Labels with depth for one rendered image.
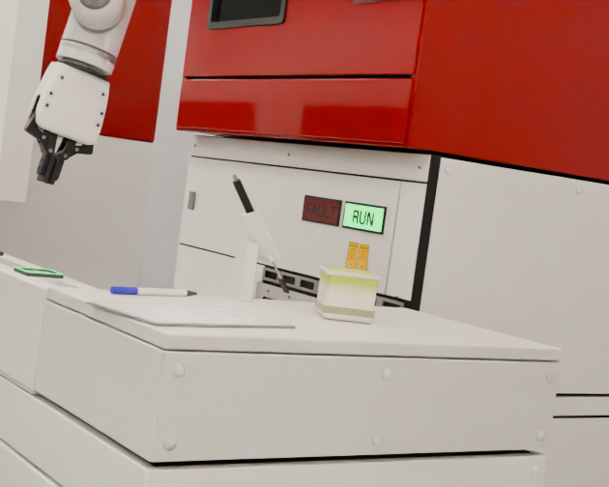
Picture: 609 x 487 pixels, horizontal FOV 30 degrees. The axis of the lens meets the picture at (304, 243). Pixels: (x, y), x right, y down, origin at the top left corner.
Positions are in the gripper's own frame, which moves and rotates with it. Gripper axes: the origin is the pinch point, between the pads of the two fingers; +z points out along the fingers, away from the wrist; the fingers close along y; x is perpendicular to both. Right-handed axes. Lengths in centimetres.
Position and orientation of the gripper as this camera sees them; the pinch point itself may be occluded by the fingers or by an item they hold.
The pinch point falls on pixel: (48, 169)
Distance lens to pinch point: 168.0
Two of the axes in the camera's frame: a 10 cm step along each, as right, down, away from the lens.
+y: -7.7, -2.8, -5.7
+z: -3.0, 9.5, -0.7
